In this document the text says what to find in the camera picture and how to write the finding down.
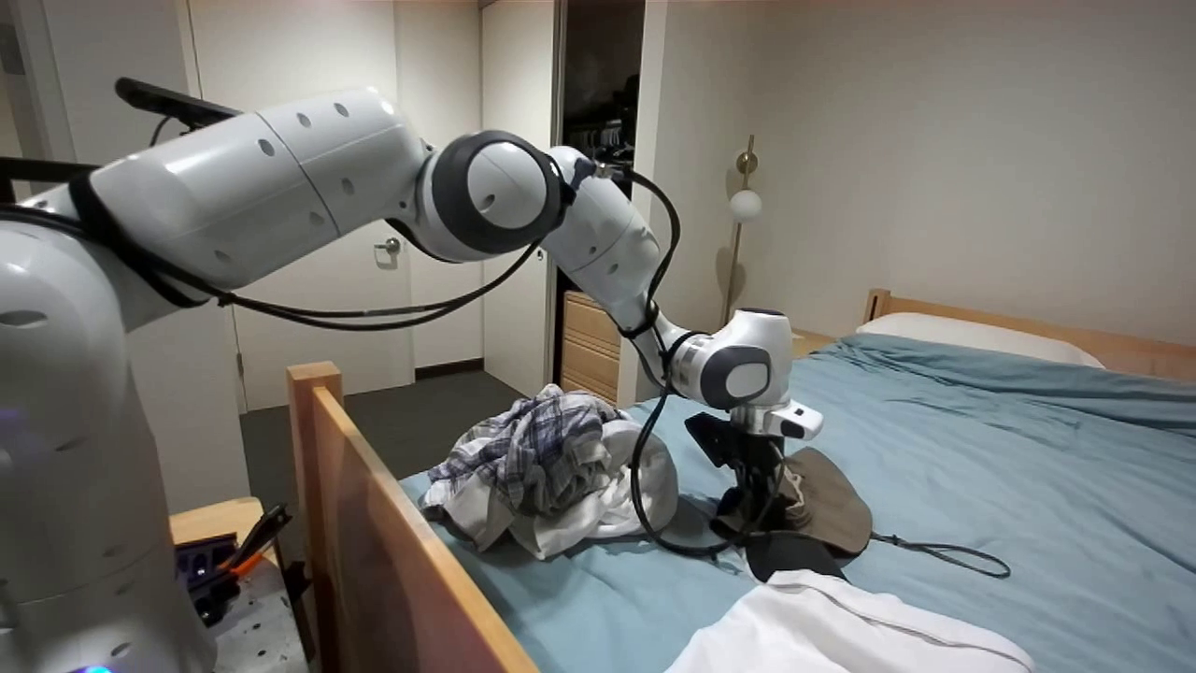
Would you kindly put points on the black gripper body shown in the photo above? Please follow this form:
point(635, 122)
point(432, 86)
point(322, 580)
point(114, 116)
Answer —
point(755, 461)

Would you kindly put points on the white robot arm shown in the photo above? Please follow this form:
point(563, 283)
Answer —
point(83, 536)

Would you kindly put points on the white folded cloth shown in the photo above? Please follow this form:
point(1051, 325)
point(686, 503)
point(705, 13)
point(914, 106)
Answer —
point(808, 620)

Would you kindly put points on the plaid shirt pile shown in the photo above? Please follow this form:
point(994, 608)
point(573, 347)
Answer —
point(552, 472)

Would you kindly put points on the wooden dresser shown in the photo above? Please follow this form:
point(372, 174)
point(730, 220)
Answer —
point(589, 345)

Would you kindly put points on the white pillow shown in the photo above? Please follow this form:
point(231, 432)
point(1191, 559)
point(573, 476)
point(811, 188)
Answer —
point(981, 339)

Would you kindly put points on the blue bed sheet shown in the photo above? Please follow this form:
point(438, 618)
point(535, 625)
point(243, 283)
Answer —
point(1042, 503)

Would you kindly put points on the wooden side table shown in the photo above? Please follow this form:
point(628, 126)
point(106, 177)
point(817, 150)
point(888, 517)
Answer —
point(214, 521)

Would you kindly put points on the white closet door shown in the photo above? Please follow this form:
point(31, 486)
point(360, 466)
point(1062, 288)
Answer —
point(260, 52)

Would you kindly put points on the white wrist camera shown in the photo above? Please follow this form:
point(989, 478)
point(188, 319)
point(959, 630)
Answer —
point(793, 421)

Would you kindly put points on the wall lamp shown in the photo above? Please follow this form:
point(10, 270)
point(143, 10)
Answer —
point(743, 203)

